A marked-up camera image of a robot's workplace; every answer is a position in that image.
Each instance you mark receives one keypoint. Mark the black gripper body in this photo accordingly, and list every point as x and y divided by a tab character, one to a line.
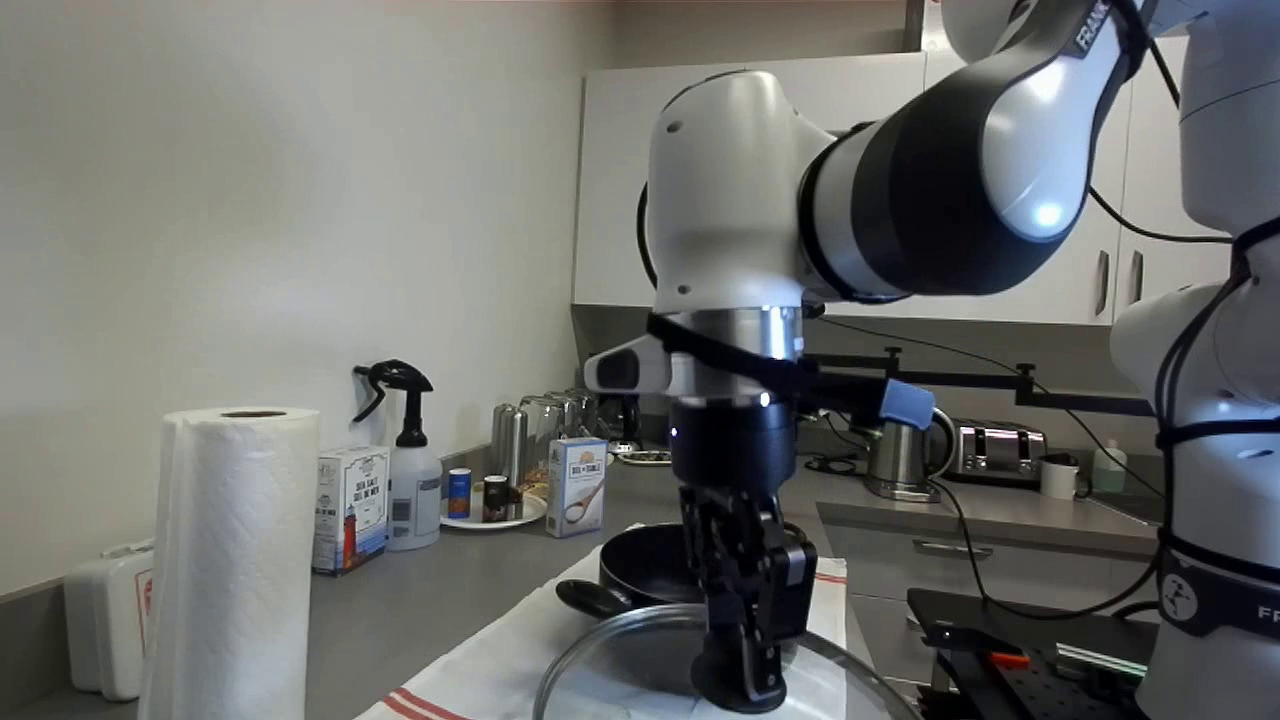
732	447

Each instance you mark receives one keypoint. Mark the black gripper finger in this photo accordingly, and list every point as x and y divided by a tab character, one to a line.
773	585
714	585

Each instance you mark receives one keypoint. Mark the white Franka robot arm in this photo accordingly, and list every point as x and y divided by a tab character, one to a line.
932	175

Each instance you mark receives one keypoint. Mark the black cooking pot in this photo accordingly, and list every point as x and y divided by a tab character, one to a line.
647	560

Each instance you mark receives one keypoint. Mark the small white dish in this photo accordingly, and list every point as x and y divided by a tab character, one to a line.
642	458

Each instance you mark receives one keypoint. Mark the black coffee machine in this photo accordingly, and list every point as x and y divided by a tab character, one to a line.
625	417

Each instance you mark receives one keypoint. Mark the blue and white carton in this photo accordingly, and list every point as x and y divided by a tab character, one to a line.
577	485

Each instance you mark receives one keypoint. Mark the stainless steel kettle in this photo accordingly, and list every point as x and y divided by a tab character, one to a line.
906	462

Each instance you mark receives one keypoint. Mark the blue tape tag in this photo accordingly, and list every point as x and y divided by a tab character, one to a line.
906	404

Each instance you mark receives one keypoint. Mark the white towel with red stripes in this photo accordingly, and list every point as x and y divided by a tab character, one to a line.
492	661

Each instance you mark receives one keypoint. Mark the small dark jar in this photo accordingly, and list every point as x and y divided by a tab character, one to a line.
498	498

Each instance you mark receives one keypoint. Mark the silver toaster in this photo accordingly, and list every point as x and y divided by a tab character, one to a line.
996	453

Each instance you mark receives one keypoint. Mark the white plate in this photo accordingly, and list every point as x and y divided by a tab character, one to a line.
461	521

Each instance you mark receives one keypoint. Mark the small jar with blue label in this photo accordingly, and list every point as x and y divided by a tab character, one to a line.
458	495

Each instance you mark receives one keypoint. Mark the white mug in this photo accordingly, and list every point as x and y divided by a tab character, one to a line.
1059	481

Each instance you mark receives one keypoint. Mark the spray bottle with black trigger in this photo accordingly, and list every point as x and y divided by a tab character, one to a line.
410	495

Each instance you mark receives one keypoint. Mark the white label strip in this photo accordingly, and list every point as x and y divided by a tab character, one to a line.
1103	657

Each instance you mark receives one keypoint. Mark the white carton red blue print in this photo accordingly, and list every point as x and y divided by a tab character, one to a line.
348	506

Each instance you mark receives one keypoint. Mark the white paper towel roll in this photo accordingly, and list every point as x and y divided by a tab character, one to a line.
232	560

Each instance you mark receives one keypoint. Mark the white box with red logo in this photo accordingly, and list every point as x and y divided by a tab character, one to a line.
105	624

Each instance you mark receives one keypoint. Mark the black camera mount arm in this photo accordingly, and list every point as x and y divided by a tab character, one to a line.
974	376

